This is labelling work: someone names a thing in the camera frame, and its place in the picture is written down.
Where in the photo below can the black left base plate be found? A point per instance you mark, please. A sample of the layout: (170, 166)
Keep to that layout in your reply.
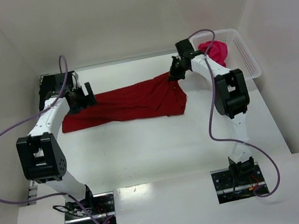
(102, 209)

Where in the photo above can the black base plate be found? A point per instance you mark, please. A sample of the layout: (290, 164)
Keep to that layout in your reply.
(102, 209)
(230, 189)

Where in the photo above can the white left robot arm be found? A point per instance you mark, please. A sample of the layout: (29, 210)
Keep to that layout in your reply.
(56, 108)

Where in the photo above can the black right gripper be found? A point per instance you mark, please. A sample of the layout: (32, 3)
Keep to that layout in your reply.
(176, 68)

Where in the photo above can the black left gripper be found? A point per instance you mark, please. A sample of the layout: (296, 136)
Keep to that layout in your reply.
(84, 99)

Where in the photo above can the white plastic basket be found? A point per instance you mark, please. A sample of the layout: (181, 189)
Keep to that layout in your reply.
(239, 55)

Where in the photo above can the dark red t shirt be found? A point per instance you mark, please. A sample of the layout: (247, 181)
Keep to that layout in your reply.
(156, 97)

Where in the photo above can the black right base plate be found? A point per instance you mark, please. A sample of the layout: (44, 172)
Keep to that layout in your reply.
(230, 189)

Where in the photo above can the black folded t shirt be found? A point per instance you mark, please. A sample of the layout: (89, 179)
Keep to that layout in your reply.
(50, 85)

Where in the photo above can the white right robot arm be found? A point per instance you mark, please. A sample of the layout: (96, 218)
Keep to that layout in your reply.
(230, 99)

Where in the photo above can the pink crumpled t shirt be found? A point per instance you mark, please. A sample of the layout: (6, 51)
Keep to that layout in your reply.
(218, 52)

